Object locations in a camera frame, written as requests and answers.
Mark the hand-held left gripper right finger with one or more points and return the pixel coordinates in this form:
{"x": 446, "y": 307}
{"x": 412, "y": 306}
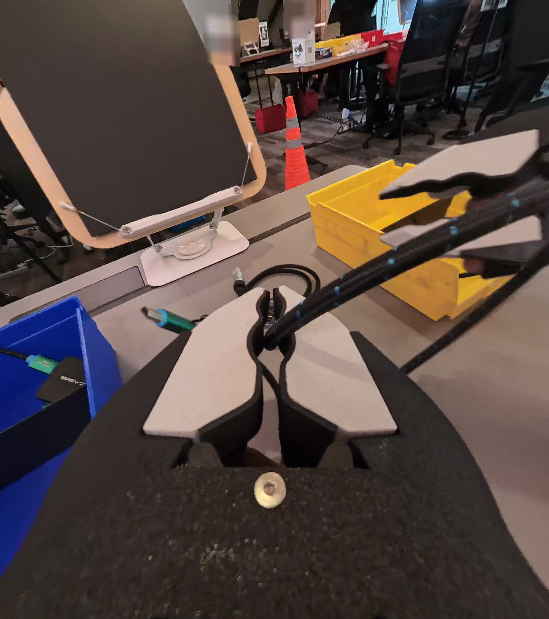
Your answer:
{"x": 336, "y": 388}

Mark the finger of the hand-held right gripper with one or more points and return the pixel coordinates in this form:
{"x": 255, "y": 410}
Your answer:
{"x": 471, "y": 160}
{"x": 496, "y": 235}

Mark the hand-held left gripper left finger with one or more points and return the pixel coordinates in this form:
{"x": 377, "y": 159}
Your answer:
{"x": 206, "y": 377}

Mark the yellow plastic bin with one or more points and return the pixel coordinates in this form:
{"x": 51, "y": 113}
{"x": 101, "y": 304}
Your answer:
{"x": 352, "y": 227}
{"x": 340, "y": 46}

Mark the grey desk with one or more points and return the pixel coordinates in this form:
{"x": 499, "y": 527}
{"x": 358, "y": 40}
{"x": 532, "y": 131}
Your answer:
{"x": 496, "y": 412}

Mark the person's right hand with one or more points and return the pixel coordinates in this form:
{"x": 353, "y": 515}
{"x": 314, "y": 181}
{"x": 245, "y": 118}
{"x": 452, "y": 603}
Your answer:
{"x": 471, "y": 265}

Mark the wooden work table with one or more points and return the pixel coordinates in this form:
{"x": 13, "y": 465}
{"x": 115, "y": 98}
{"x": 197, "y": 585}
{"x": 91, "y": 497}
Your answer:
{"x": 332, "y": 62}

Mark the red tool case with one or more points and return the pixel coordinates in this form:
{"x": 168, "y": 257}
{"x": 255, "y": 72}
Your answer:
{"x": 268, "y": 119}
{"x": 308, "y": 104}

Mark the orange traffic cone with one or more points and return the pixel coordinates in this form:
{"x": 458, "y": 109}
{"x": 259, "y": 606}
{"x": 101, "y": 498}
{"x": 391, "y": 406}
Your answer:
{"x": 296, "y": 160}

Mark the white printed box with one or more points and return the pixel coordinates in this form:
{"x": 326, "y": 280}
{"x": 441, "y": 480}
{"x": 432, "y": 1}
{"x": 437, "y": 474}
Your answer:
{"x": 303, "y": 49}

